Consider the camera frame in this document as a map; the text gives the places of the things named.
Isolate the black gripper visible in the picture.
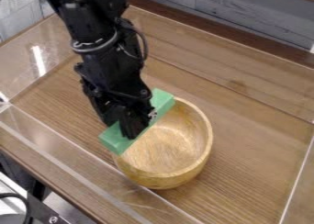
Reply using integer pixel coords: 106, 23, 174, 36
71, 27, 158, 140

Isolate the green rectangular block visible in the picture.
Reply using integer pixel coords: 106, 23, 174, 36
98, 88, 175, 155

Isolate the brown wooden bowl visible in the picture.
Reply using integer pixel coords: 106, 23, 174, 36
112, 97, 214, 190

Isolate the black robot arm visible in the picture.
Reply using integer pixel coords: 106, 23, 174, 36
47, 0, 154, 139

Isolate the clear acrylic tray wall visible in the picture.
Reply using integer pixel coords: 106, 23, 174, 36
0, 104, 203, 224

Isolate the black cable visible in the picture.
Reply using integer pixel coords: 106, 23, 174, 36
0, 192, 35, 224

